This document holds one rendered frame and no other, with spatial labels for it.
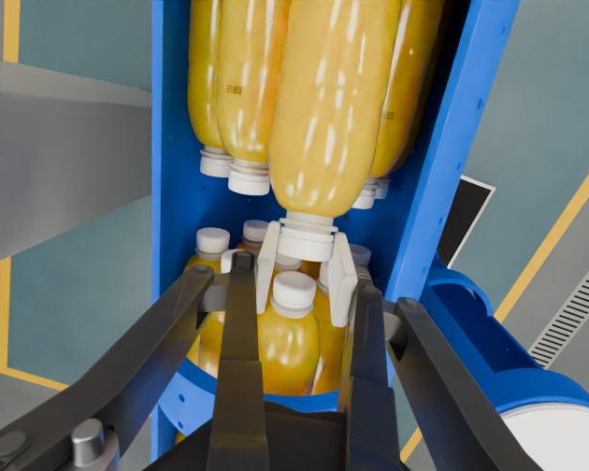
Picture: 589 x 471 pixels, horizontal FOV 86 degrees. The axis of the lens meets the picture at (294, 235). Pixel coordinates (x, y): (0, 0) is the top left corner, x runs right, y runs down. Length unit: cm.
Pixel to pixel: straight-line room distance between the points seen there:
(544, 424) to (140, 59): 164
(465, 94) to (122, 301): 186
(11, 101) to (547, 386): 96
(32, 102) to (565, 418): 99
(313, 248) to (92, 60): 156
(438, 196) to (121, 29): 152
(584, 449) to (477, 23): 67
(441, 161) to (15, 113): 62
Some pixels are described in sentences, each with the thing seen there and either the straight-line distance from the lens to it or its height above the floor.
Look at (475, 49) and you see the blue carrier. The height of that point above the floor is 120.
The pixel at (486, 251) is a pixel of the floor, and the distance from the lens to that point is 175.
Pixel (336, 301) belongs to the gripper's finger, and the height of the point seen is 127.
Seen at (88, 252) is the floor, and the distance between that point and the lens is 190.
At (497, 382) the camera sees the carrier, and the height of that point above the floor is 98.
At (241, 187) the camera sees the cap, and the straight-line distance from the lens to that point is 29.
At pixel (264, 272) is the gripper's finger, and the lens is 16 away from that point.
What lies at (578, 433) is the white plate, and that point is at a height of 104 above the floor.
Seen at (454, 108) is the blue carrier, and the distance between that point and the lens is 23.
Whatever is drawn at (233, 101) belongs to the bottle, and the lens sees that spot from 27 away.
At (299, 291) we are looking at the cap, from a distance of 27.
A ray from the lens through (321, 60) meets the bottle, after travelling 20.
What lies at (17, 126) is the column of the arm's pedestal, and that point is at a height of 91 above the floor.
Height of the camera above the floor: 142
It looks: 70 degrees down
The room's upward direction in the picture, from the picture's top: 172 degrees counter-clockwise
